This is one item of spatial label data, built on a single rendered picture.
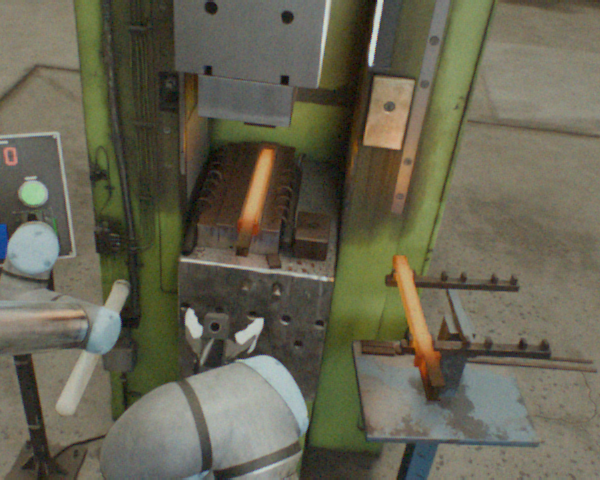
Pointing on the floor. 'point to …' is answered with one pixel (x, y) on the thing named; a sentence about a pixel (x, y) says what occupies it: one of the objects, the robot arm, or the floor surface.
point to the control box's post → (31, 401)
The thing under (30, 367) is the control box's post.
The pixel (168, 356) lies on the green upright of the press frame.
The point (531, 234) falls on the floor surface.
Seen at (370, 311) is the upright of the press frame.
